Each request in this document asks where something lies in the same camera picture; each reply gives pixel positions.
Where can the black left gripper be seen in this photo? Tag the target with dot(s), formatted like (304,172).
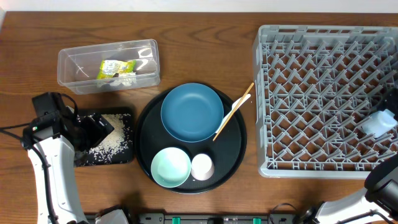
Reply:
(94,129)

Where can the light blue cup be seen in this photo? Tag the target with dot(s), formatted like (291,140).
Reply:
(379,123)

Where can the white rice pile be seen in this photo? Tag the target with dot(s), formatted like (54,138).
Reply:
(115,146)

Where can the yellow green snack wrapper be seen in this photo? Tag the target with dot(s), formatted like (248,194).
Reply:
(108,68)

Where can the blue plate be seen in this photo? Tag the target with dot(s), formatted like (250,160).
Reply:
(192,112)

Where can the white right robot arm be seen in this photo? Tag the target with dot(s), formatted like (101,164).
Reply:
(377,201)

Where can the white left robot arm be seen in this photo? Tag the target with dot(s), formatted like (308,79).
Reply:
(53,141)

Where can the clear plastic waste bin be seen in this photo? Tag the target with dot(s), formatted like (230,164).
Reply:
(78,67)

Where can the grey plastic dishwasher rack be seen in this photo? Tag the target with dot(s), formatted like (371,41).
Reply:
(315,87)

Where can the rectangular black tray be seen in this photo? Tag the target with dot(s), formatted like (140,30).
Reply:
(87,160)

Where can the crumpled white tissue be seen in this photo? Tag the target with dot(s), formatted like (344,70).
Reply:
(124,79)

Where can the mint green bowl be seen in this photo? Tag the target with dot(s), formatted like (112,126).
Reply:
(170,167)

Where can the pale pink cup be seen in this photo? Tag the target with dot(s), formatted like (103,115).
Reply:
(202,167)

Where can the round black serving tray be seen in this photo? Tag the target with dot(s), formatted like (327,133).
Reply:
(226,152)

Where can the wooden chopstick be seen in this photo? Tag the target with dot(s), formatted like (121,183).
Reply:
(235,107)

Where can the black rail with green clips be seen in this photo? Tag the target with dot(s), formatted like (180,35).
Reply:
(160,218)

